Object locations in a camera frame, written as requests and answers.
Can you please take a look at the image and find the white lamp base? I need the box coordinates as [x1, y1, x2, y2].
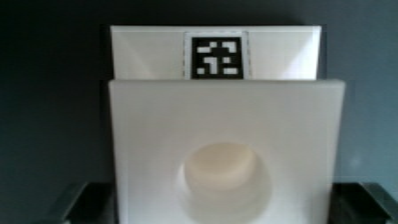
[109, 26, 345, 224]

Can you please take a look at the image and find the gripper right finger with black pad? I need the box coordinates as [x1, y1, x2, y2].
[331, 182, 398, 224]

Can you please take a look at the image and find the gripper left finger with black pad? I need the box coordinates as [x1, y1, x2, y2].
[42, 181, 114, 224]

